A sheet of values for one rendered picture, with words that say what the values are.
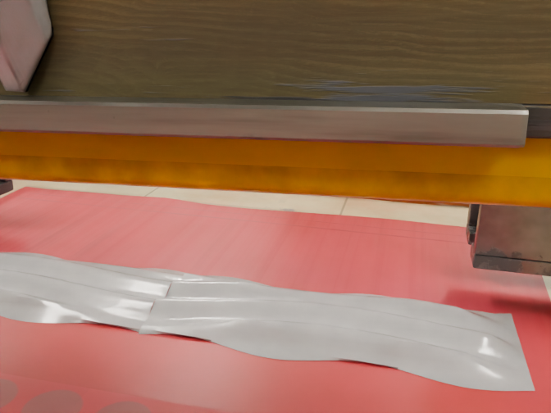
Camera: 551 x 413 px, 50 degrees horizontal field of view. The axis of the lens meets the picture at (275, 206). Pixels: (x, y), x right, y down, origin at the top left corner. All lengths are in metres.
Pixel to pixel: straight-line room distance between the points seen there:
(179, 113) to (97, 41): 0.04
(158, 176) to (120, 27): 0.05
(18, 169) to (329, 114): 0.13
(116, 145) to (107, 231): 0.22
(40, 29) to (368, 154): 0.11
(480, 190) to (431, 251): 0.21
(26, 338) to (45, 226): 0.16
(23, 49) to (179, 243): 0.23
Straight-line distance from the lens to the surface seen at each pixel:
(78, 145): 0.23
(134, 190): 0.53
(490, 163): 0.20
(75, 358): 0.29
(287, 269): 0.36
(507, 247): 0.33
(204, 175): 0.21
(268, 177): 0.20
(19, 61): 0.21
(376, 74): 0.18
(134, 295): 0.33
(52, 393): 0.27
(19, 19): 0.20
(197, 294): 0.32
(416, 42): 0.18
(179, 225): 0.44
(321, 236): 0.42
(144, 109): 0.19
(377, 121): 0.17
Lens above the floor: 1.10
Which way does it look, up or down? 18 degrees down
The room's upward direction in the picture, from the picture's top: 1 degrees clockwise
